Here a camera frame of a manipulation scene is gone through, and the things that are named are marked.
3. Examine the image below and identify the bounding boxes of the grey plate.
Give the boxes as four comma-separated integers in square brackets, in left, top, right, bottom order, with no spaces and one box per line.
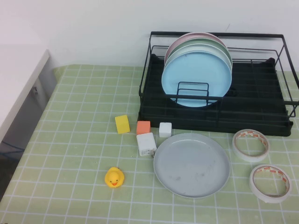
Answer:
[153,133,231,199]

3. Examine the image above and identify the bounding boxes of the blue plate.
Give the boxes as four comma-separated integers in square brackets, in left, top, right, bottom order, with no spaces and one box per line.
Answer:
[161,51,233,109]

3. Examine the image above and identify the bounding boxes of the pink plate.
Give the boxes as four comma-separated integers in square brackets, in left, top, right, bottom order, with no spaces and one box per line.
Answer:
[164,32,225,62]

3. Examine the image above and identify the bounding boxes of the pale mint plate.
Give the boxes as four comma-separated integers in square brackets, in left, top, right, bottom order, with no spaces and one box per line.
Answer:
[164,43,233,73]

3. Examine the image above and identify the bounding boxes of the green plate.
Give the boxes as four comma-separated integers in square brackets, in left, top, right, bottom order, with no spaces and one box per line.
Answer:
[166,36,231,62]

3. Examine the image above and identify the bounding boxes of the orange block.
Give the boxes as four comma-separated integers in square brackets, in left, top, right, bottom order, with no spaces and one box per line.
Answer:
[136,120,151,135]

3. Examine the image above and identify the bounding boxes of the white cube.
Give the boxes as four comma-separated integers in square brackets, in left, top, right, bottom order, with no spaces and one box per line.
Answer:
[158,122,173,138]

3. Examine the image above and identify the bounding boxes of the yellow block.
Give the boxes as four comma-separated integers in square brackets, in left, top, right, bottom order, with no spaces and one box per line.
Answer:
[114,114,130,135]

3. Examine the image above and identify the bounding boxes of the white USB charger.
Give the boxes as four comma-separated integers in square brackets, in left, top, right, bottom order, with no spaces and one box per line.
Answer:
[136,132,157,159]

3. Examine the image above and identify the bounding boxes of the yellow rubber duck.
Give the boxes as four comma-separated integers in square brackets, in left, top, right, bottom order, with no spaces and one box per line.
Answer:
[104,166,124,189]

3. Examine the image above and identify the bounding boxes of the green checked tablecloth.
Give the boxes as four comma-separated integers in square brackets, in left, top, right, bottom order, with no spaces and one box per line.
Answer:
[0,64,299,224]

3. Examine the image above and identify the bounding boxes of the white double-sided tape roll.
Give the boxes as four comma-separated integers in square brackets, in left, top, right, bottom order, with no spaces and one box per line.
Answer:
[232,128,271,163]
[248,164,292,204]

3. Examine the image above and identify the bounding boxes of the black plastic drip tray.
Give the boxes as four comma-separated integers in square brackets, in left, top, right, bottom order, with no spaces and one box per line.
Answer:
[137,53,294,137]

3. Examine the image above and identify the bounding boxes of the white cabinet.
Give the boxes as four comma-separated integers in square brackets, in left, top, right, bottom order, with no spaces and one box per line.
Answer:
[0,45,58,164]

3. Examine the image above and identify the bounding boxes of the black wire dish rack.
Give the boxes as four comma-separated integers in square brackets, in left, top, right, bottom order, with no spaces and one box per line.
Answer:
[137,31,299,118]

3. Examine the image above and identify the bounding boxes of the thin blue cable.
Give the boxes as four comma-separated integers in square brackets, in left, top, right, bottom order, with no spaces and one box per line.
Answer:
[0,140,24,160]

